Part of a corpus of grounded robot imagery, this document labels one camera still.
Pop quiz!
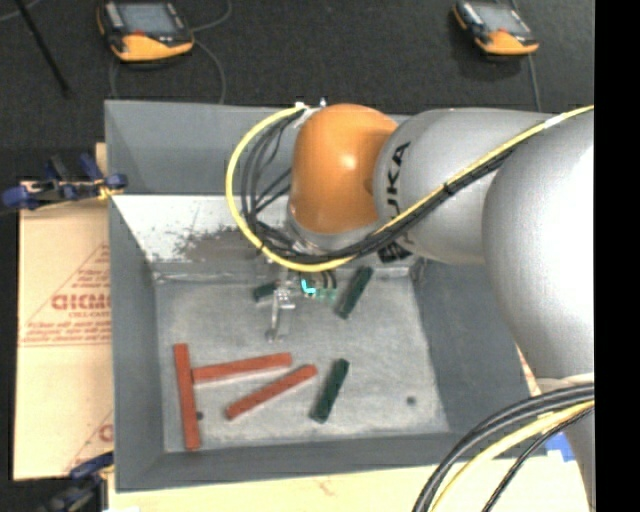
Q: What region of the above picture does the brown cardboard board red print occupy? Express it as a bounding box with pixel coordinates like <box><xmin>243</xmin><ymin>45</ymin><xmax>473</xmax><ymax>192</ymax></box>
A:
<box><xmin>12</xmin><ymin>142</ymin><xmax>117</xmax><ymax>481</ymax></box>

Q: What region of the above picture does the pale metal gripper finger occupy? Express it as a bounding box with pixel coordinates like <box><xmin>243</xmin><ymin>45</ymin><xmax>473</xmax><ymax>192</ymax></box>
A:
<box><xmin>265</xmin><ymin>294</ymin><xmax>282</xmax><ymax>343</ymax></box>
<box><xmin>279</xmin><ymin>294</ymin><xmax>297</xmax><ymax>337</ymax></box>

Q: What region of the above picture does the grey metal bin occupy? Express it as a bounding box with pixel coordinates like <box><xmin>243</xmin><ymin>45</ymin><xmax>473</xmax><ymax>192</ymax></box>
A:
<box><xmin>103</xmin><ymin>98</ymin><xmax>541</xmax><ymax>492</ymax></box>

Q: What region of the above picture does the red-brown flat block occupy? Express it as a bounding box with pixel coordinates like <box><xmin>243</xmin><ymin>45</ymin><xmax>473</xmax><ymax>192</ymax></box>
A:
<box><xmin>224</xmin><ymin>363</ymin><xmax>319</xmax><ymax>421</ymax></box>
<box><xmin>172</xmin><ymin>342</ymin><xmax>202</xmax><ymax>452</ymax></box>
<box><xmin>191</xmin><ymin>351</ymin><xmax>294</xmax><ymax>384</ymax></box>

